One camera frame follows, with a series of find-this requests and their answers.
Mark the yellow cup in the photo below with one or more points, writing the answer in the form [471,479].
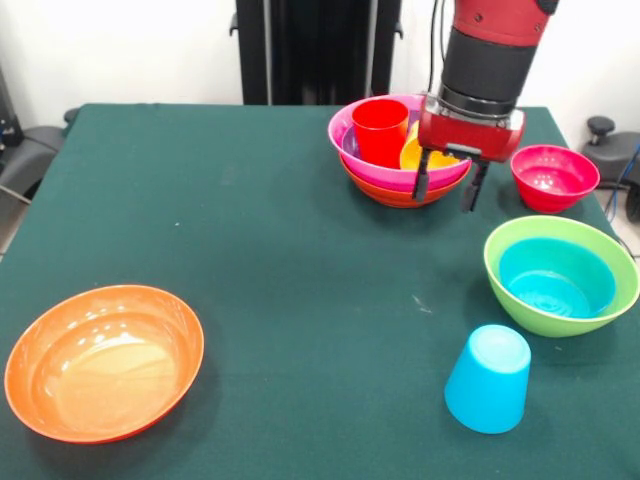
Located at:
[412,157]

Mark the light blue cup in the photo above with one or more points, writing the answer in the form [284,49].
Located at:
[487,380]

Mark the blue bowl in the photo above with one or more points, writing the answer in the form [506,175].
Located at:
[555,280]

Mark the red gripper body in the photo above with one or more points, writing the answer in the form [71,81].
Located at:
[465,137]

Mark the small crimson bowl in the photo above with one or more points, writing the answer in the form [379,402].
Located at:
[554,180]

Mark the green bowl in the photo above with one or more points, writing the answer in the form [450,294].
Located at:
[500,300]

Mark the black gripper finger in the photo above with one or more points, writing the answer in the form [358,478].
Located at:
[475,187]
[421,177]

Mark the orange bowl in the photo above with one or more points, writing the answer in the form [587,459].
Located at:
[390,196]
[102,365]

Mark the large pink bowl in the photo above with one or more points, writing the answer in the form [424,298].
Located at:
[380,175]

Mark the red cup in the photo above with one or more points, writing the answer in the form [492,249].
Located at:
[380,135]

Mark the black caster leg with knob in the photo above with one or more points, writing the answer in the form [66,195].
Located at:
[612,150]
[30,150]

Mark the dark green tablecloth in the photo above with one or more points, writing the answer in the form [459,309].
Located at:
[300,250]

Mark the purple bowl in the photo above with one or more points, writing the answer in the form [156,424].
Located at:
[349,142]

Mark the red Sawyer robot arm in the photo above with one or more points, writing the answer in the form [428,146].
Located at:
[490,55]

